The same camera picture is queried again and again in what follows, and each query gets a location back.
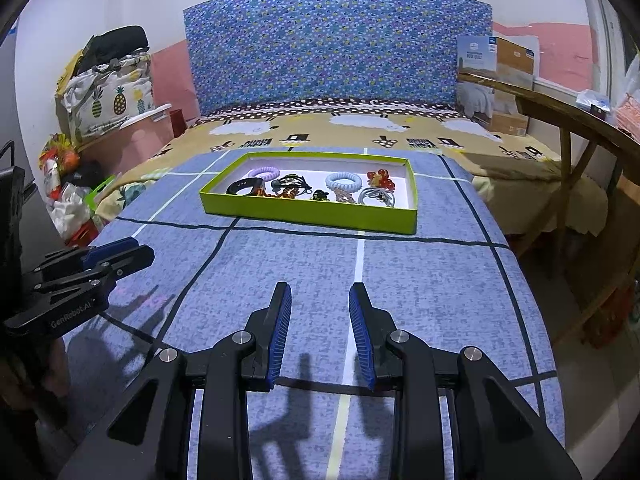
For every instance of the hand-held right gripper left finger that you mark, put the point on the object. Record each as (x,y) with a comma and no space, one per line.
(277,340)

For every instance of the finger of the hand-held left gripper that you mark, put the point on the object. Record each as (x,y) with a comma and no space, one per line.
(125,262)
(107,252)

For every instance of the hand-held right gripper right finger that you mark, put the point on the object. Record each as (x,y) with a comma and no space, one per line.
(362,340)

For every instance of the green cardboard box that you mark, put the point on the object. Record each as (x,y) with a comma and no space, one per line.
(300,212)

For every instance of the person's left hand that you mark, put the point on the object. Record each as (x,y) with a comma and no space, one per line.
(52,365)

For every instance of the white plastic bag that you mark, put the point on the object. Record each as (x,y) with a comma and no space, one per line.
(70,210)

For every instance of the green plastic piece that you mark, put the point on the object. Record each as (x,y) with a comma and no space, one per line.
(100,191)

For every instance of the blue plaid blanket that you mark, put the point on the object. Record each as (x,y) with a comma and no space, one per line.
(425,300)

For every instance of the colourful snack bags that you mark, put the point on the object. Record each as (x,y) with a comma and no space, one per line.
(57,160)

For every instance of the pink storage box white lid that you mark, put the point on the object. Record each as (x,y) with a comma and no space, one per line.
(140,142)

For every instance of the black fitness band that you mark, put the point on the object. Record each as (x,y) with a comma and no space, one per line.
(240,187)

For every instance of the pineapple print bag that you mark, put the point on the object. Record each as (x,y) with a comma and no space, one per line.
(110,105)

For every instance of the black bag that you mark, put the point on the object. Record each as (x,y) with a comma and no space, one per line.
(117,45)

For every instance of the tan sheep print bedsheet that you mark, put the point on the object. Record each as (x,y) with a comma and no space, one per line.
(350,130)

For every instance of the blue floral headboard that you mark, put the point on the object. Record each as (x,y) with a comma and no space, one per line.
(340,45)

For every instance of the packaged quilt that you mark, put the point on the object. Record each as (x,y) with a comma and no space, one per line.
(475,60)

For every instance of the wooden table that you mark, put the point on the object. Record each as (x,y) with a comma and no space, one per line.
(565,107)

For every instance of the brown cardboard box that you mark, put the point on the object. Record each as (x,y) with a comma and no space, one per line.
(515,60)

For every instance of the clear plastic packet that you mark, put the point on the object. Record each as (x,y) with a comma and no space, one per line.
(592,101)

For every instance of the pink packet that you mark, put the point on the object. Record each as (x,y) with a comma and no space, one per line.
(627,115)

